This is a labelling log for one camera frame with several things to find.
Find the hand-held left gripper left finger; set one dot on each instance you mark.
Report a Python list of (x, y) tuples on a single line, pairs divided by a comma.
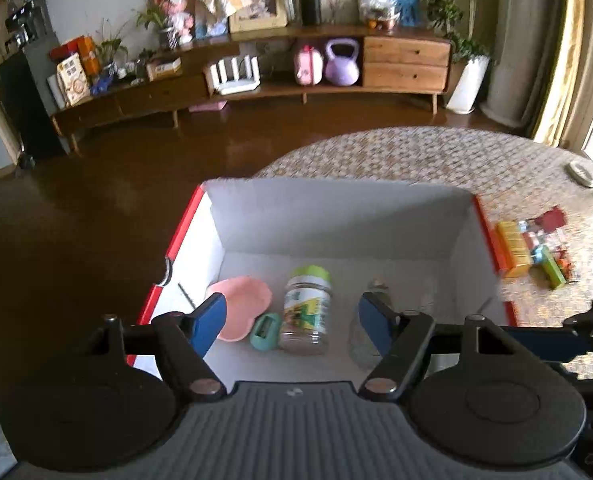
[(209, 322)]

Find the small potted plant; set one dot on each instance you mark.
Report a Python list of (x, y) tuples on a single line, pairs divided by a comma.
[(110, 52), (151, 17)]

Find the small blue toy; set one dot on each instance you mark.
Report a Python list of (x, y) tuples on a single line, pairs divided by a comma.
[(102, 85)]

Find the orange box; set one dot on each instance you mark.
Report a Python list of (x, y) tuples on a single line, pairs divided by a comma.
[(84, 50)]

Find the green tube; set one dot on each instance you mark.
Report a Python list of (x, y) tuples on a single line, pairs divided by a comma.
[(551, 267)]

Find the wooden TV cabinet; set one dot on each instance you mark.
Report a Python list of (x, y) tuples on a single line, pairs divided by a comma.
[(406, 60)]

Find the white dish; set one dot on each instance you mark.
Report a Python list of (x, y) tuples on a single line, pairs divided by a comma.
[(581, 173)]

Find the purple kettlebell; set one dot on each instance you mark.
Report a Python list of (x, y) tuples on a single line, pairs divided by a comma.
[(342, 67)]

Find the white router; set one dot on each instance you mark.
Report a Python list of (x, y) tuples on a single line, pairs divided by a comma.
[(232, 85)]

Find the clear plastic bag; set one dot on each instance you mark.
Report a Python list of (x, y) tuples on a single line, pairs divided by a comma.
[(376, 7)]

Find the black speaker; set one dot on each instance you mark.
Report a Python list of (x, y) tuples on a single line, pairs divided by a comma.
[(309, 7)]

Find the beige standing air conditioner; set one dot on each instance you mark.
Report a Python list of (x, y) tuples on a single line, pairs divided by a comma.
[(521, 60)]

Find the white planter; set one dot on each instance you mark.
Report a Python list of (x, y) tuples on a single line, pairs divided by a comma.
[(469, 85)]

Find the clear plastic bottle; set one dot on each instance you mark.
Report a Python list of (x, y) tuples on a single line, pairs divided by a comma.
[(379, 287)]

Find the light blue tissue box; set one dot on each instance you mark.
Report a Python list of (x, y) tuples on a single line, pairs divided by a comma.
[(212, 29)]

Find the pink heart-shaped bowl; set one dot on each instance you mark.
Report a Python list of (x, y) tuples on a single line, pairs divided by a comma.
[(241, 305)]

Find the black water dispenser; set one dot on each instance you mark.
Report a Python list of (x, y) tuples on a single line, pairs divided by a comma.
[(26, 95)]

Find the small cardboard box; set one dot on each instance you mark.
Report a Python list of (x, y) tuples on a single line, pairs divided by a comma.
[(164, 69)]

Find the yellow curtain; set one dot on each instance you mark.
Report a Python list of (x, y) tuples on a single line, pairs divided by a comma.
[(561, 85)]

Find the pink toy case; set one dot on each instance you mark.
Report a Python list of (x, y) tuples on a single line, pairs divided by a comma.
[(308, 65)]

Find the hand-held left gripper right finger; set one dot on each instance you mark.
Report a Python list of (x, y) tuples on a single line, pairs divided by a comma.
[(376, 325)]

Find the pink doll figure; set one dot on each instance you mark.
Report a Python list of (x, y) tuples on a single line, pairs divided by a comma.
[(177, 12)]

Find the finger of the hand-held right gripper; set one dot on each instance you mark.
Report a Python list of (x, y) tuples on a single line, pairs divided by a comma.
[(551, 344)]

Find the wooden picture frame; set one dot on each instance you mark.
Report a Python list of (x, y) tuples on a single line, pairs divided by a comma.
[(258, 22)]

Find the small teal timer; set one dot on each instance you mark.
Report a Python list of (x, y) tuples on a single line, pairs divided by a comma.
[(265, 331)]

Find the small pink toy figurine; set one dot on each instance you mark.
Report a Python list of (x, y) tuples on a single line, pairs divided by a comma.
[(530, 240)]

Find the red cardboard box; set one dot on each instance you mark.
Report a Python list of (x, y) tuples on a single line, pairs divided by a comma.
[(326, 225)]

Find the tall leafy plant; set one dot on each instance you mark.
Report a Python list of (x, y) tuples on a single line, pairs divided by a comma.
[(441, 10)]

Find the yellow packet box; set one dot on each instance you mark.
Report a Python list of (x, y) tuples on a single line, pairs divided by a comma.
[(514, 252)]

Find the clear jar with green lid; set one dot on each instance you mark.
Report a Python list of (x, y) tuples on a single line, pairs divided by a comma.
[(306, 315)]

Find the red pink toy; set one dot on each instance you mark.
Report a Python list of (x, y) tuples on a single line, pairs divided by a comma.
[(551, 217)]

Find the cream cereal packet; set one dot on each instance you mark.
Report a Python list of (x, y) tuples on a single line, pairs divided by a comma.
[(74, 80)]

